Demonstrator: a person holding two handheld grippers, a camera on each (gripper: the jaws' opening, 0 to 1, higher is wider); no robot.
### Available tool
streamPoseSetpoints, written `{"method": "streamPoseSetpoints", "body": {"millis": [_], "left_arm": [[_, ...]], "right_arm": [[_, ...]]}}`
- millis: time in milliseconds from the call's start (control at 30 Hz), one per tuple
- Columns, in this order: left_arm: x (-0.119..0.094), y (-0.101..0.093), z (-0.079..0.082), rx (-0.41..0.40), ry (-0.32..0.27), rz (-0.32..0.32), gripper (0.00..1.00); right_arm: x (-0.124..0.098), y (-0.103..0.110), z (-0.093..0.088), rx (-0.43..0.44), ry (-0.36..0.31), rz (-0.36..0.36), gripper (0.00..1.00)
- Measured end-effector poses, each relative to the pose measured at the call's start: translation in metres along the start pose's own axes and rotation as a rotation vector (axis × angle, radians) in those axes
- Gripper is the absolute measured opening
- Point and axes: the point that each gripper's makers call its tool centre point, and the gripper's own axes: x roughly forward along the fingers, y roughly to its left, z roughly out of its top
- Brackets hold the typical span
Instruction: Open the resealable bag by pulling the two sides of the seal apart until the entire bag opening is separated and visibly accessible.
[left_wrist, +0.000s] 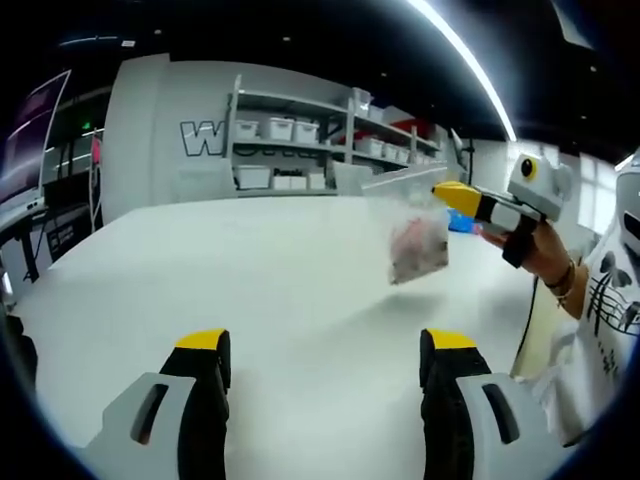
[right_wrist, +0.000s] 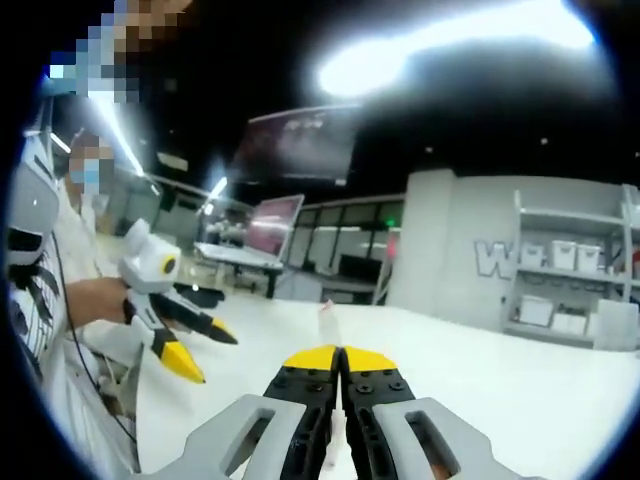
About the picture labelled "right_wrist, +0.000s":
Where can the grey shelving unit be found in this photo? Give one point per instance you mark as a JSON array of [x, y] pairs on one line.
[[570, 218]]

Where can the dark hanging ceiling screen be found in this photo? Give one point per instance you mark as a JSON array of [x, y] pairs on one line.
[[300, 145]]

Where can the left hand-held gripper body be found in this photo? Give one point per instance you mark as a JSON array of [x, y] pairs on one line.
[[147, 267]]

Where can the large tilted monitor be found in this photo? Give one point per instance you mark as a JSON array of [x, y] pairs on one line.
[[275, 227]]

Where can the white grey chest device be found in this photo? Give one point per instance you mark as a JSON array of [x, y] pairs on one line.
[[32, 200]]

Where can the green exit sign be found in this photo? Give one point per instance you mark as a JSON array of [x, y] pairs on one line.
[[390, 220]]

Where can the black flat object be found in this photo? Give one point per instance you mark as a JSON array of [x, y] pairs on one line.
[[200, 295]]

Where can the pink sign stand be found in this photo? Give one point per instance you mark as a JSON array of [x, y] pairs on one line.
[[393, 247]]

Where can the person's left hand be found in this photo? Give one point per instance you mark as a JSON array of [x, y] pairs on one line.
[[114, 302]]

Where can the long ceiling light strip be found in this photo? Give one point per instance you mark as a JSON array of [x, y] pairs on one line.
[[450, 45]]

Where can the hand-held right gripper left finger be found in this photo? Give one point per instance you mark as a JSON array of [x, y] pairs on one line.
[[300, 425]]

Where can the white shelf with storage boxes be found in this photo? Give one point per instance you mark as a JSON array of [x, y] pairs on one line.
[[562, 255]]

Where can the grey cabinet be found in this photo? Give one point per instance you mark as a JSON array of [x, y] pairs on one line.
[[617, 325]]

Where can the small ceiling light bar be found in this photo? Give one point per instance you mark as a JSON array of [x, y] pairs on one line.
[[216, 194], [120, 137]]

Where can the white desk with black legs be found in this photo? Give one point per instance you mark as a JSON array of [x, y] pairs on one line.
[[235, 255]]

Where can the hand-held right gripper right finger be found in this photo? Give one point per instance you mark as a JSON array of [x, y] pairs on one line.
[[380, 425]]

